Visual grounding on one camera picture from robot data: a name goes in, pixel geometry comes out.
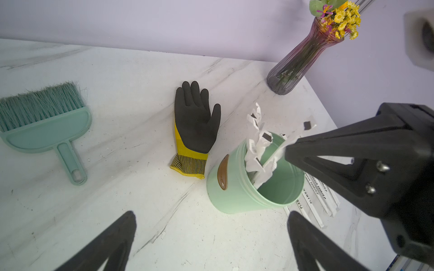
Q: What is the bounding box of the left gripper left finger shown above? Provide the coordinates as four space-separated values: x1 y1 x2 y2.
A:
57 211 137 271

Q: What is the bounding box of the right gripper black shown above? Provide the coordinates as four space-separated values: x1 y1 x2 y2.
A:
285 103 434 266

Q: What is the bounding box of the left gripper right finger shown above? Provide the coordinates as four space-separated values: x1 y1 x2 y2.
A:
287 212 367 271

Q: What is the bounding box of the green storage cup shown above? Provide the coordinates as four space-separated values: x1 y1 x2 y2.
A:
206 141 305 214

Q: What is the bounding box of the bundle of wrapped straws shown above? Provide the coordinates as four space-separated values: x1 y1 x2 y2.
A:
244 103 283 189

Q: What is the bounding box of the purple glass vase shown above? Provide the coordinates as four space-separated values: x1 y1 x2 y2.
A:
266 19 343 96

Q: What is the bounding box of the green hand brush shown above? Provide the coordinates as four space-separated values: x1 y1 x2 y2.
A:
1 82 92 186

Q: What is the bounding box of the black yellow work glove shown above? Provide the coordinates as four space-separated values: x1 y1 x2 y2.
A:
170 81 222 180

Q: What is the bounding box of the yellow flower bouquet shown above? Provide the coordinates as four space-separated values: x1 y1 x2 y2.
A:
309 1 361 40

